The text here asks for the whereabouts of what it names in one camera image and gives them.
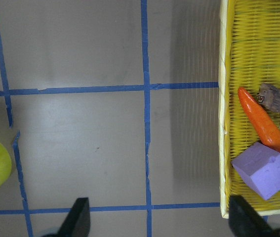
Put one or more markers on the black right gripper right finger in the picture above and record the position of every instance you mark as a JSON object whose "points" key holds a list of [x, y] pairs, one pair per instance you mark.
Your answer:
{"points": [[244, 221]]}

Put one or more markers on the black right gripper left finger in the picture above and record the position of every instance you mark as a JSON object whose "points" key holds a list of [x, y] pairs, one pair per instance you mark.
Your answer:
{"points": [[77, 222]]}

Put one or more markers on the purple foam cube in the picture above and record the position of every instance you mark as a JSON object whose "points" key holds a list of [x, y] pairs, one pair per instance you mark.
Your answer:
{"points": [[259, 168]]}

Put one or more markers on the orange toy carrot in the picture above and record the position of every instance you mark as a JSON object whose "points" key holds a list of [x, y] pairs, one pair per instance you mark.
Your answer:
{"points": [[267, 131]]}

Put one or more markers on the brown toy animal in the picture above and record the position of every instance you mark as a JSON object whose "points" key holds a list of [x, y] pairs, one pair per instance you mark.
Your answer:
{"points": [[269, 96]]}

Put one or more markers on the yellow plastic tray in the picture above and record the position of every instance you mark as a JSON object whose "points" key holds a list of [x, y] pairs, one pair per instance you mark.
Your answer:
{"points": [[249, 55]]}

